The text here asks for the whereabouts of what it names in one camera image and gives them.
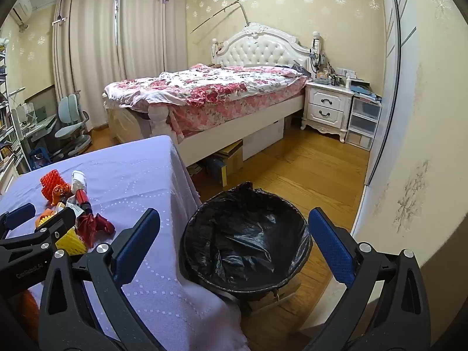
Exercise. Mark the yellow foam fruit net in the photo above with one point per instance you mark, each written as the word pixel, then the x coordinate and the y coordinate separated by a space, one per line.
pixel 71 243

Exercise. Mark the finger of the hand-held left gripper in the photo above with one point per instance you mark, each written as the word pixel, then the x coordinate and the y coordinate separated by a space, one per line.
pixel 20 216
pixel 55 228

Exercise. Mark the red tube with black cap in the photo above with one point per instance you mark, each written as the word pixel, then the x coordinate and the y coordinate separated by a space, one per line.
pixel 83 201

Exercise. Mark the white air conditioner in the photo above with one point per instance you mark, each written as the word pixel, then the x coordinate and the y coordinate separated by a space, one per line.
pixel 21 9

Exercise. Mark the white nightstand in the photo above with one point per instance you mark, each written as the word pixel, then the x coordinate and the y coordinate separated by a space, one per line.
pixel 325 108

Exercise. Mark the clear plastic drawer unit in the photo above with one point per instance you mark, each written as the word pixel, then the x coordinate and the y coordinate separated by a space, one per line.
pixel 362 124

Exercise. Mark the beige curtain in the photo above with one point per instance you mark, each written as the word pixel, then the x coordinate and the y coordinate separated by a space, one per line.
pixel 87 62
pixel 153 29

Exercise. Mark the red foam fruit net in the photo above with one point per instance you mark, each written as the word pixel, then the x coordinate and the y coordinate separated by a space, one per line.
pixel 51 182

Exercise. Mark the light blue desk chair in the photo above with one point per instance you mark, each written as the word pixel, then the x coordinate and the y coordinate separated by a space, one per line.
pixel 69 108

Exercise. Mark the pink floral bed sheet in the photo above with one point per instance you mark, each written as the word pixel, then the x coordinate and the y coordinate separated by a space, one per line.
pixel 226 111

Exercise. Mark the red plastic wrapper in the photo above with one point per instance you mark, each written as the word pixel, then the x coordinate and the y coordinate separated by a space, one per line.
pixel 95 225

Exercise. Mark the assorted small nightstand items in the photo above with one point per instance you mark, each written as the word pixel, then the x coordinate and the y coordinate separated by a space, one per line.
pixel 325 75

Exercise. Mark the orange toy figure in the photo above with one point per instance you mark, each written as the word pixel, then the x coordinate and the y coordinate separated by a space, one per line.
pixel 60 192

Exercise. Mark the bookshelf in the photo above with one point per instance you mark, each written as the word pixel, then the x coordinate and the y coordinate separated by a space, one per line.
pixel 7 135

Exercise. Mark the floral quilt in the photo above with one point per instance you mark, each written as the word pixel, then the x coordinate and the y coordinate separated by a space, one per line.
pixel 204 84

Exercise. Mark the table with lilac cloth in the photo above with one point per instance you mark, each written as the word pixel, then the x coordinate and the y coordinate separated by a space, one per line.
pixel 128 175

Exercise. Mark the white bed with tufted headboard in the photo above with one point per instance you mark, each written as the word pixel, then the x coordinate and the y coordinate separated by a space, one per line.
pixel 256 49

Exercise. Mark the trash bin with black bag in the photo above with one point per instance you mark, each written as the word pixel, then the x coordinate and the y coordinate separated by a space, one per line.
pixel 237 234

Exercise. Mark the stack of books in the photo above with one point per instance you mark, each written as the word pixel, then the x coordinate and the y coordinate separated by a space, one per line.
pixel 365 91

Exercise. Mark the study desk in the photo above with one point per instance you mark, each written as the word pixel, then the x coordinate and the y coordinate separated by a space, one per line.
pixel 42 122

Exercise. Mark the white storage box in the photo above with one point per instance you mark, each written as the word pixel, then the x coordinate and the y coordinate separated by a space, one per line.
pixel 263 140

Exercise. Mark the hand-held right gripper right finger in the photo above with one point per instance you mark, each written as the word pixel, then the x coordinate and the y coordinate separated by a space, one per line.
pixel 334 248

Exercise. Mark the white sliding wardrobe door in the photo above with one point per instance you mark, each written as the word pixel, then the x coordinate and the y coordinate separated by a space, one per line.
pixel 398 80

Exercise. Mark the blue plastic stool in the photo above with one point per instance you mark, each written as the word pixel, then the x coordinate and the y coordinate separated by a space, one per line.
pixel 42 159

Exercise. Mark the cardboard box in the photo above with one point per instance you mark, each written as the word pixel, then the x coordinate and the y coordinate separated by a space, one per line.
pixel 232 159

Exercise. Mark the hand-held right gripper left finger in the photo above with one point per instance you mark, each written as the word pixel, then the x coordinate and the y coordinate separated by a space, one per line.
pixel 137 239

